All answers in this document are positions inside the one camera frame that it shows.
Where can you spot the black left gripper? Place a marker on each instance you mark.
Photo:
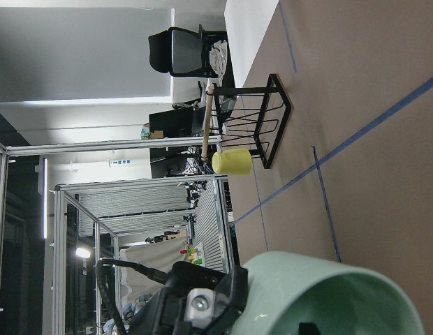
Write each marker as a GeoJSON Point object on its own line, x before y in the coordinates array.
{"type": "Point", "coordinates": [194, 300]}

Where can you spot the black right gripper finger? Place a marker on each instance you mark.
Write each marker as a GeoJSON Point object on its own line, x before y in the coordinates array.
{"type": "Point", "coordinates": [308, 328]}

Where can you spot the green cup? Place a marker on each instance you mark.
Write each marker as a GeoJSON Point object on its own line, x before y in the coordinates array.
{"type": "Point", "coordinates": [287, 290]}

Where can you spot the yellow cup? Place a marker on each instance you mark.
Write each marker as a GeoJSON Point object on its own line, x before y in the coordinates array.
{"type": "Point", "coordinates": [232, 162]}

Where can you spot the black office chair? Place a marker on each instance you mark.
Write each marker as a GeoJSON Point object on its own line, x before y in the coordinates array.
{"type": "Point", "coordinates": [183, 53]}

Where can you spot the black wire cup rack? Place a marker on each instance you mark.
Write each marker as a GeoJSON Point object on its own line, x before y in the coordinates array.
{"type": "Point", "coordinates": [264, 125]}

